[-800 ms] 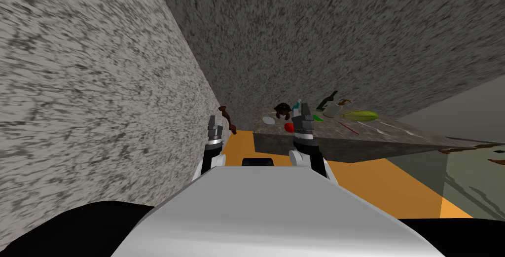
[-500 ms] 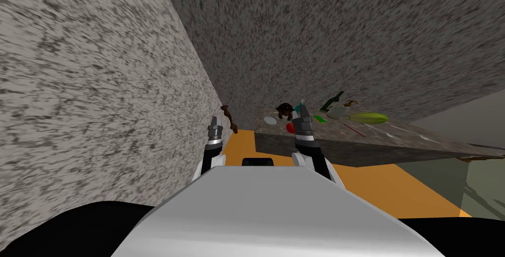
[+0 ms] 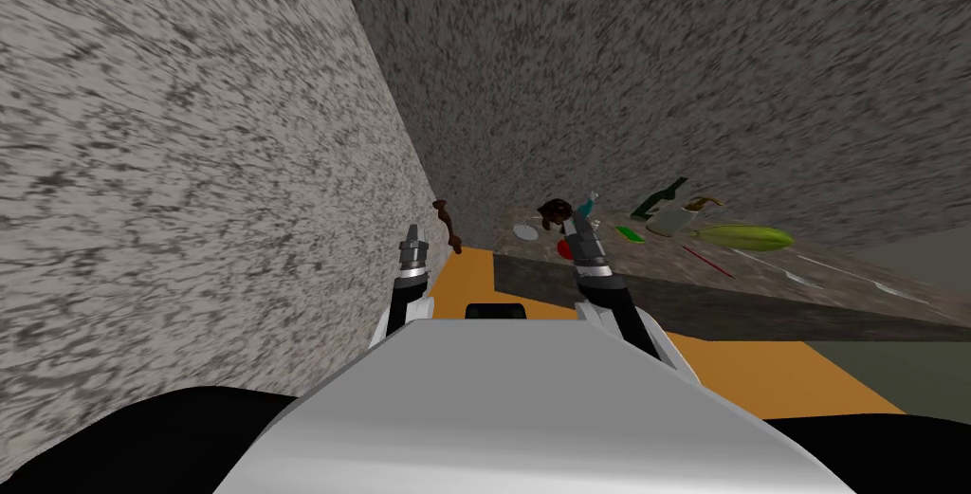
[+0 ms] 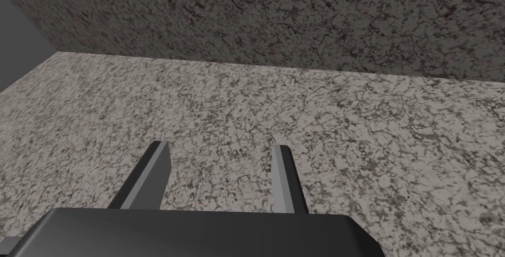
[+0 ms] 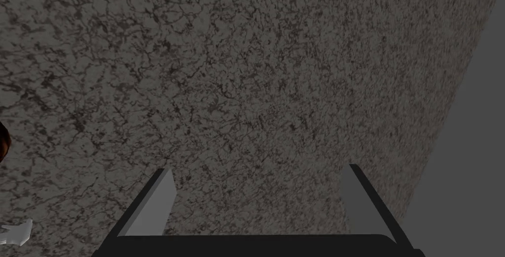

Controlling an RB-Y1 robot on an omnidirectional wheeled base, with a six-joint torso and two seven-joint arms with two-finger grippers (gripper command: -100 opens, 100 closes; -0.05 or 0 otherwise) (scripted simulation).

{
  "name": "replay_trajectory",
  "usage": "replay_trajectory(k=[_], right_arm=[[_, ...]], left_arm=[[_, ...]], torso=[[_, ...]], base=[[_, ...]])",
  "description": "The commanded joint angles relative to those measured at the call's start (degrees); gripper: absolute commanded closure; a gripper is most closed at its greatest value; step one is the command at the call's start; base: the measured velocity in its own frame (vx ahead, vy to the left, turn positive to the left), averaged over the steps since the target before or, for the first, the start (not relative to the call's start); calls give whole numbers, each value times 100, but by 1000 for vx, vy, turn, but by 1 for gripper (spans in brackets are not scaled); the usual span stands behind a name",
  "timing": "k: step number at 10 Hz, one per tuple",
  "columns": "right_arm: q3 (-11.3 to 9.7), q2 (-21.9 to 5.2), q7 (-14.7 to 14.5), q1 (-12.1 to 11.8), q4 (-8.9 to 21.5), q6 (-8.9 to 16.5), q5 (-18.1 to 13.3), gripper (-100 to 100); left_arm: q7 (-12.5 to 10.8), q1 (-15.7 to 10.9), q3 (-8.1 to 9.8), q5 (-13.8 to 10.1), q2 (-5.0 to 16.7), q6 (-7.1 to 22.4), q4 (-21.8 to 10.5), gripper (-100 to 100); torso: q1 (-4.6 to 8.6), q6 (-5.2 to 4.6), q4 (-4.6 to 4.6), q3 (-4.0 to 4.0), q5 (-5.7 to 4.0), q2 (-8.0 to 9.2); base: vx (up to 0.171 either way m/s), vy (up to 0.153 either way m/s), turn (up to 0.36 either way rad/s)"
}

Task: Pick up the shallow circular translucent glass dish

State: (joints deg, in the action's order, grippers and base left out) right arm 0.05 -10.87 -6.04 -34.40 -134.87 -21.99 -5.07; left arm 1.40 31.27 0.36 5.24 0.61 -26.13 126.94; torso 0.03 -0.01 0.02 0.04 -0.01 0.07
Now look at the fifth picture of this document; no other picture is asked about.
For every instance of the silver metal utensil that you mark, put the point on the silver metal utensil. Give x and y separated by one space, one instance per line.
17 232

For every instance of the dark red round object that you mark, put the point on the dark red round object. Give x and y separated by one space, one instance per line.
3 142

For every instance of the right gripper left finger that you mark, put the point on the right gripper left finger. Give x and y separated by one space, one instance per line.
152 207

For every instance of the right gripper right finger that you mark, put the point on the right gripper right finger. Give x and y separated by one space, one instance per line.
367 205

